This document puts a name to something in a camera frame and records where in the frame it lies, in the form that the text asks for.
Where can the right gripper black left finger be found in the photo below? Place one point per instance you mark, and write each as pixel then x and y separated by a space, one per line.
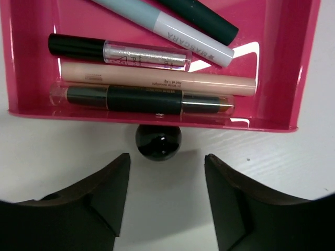
pixel 84 216

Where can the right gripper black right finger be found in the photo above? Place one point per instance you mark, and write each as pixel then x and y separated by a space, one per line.
pixel 248 215

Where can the dark double-ended makeup stick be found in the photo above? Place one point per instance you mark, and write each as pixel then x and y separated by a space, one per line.
pixel 140 99

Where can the peach concealer stick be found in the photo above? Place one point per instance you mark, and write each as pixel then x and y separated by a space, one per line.
pixel 155 78

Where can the black mascara tube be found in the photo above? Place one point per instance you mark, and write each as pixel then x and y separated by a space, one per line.
pixel 119 53

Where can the pink bottom drawer front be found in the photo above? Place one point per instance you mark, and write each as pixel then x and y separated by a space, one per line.
pixel 273 46

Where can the brown gold makeup pencil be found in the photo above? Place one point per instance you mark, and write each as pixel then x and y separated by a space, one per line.
pixel 204 18

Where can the light blue black pen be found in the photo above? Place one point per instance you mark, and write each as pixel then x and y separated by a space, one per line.
pixel 172 29

